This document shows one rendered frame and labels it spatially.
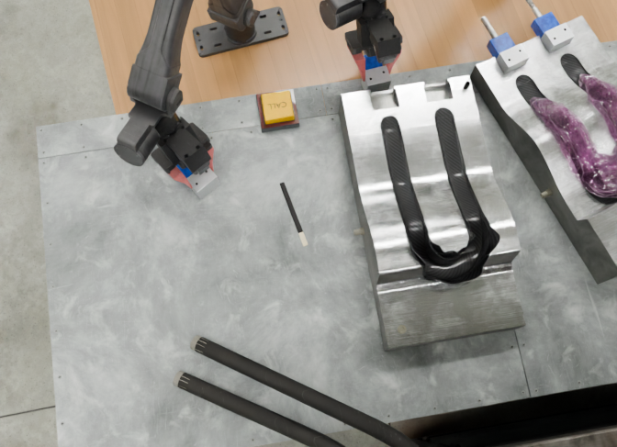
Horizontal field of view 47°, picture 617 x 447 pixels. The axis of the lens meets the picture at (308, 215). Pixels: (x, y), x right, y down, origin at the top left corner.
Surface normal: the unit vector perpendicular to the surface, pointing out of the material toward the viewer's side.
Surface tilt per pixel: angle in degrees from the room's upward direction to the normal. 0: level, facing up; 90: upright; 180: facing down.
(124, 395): 0
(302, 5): 0
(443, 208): 28
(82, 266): 0
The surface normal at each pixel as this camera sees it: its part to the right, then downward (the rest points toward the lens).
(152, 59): -0.25, 0.34
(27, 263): 0.01, -0.26
